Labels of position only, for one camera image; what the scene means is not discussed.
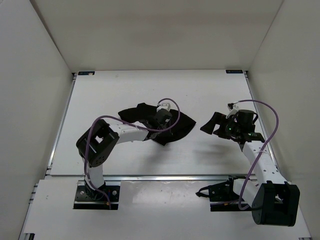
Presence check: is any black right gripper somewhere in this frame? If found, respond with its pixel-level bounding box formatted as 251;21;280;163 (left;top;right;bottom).
200;112;241;140

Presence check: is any black skirt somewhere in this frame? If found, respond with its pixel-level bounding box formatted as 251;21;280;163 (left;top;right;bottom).
118;102;196;146

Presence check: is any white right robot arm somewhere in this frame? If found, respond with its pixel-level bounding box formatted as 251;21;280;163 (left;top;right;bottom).
196;109;300;227

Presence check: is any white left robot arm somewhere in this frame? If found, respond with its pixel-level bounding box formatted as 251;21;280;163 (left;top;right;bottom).
76;108;173;201

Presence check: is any blue right corner label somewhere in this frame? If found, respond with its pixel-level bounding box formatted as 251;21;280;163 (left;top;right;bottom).
225;69;243;74

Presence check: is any blue corner label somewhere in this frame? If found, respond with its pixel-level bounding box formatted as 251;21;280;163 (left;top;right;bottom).
77;71;95;76
225;69;243;74

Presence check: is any blue left corner label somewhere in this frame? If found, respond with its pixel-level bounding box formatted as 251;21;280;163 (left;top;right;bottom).
77;71;95;76

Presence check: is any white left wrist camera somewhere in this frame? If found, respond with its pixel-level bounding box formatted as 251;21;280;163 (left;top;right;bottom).
156;102;171;113

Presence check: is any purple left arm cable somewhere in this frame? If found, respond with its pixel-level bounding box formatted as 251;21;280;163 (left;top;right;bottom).
82;97;182;208

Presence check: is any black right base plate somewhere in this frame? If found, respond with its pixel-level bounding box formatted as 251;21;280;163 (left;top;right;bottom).
208;181;241;213

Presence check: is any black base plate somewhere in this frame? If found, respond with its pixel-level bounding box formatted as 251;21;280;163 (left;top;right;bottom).
73;182;121;211
208;181;241;213

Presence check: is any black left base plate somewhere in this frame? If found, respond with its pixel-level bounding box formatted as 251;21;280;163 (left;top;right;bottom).
73;182;121;211

